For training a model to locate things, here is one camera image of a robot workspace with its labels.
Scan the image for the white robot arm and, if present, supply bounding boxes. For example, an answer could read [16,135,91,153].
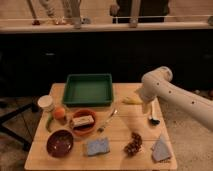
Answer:
[139,66,213,131]

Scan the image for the orange bowl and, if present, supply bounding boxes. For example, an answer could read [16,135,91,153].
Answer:
[69,109,97,136]

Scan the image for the yellow banana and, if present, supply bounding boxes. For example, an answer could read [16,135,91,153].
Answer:
[122,97,142,105]

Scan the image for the black chair base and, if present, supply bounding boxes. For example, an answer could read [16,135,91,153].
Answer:
[0,98,40,151]

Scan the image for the green plastic tray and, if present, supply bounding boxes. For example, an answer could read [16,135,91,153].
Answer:
[62,73,114,107]

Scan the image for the purple bowl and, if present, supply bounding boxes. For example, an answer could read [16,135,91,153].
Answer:
[46,130,73,158]

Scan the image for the grey folded cloth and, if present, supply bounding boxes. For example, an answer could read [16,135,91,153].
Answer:
[151,134,172,162]

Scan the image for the green chili pepper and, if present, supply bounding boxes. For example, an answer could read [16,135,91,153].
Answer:
[45,115,53,132]

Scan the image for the blue sponge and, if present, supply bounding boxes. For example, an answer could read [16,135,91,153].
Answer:
[86,138,110,156]

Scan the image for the beige block in bowl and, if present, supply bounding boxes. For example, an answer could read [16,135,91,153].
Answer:
[72,115,94,127]

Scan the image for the white cup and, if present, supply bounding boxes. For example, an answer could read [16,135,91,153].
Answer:
[37,95,54,112]

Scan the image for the orange fruit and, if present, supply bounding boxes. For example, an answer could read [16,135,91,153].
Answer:
[53,107,65,120]

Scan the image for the silver fork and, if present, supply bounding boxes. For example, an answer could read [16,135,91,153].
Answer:
[97,109,117,132]

